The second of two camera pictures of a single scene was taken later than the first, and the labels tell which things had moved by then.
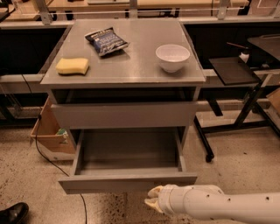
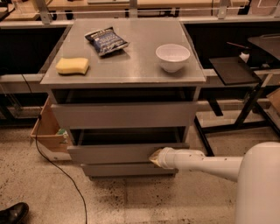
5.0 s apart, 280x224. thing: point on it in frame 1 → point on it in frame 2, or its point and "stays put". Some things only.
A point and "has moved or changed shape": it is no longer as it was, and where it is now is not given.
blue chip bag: [106, 41] stays put
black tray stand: [232, 71] stays put
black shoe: [14, 213] stays put
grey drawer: [109, 161] has moved or changed shape
